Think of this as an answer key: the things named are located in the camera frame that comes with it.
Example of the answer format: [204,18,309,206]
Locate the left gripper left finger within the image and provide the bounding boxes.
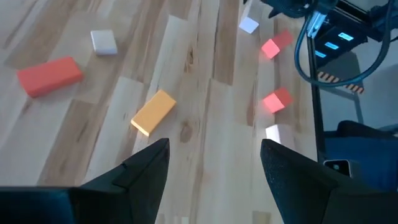
[74,138,170,224]

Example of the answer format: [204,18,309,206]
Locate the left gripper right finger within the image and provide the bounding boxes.
[260,139,343,224]

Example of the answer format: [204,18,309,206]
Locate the white wooden block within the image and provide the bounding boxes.
[90,29,119,57]
[264,124,295,144]
[238,16,260,35]

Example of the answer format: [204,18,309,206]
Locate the yellow wooden block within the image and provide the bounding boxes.
[130,89,177,138]

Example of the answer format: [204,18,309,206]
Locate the red wooden cube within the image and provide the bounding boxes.
[261,29,294,60]
[262,86,294,114]

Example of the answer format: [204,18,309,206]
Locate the long red wooden block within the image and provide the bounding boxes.
[16,55,84,99]

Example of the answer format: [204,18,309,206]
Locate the yellow black hazard tape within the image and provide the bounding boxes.
[317,71,365,95]

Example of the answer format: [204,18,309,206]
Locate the black box blue lights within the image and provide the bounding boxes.
[310,23,369,62]

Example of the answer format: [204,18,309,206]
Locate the black aluminium rig frame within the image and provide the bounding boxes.
[306,35,327,162]

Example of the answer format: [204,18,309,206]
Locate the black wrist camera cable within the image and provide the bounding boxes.
[294,0,393,88]

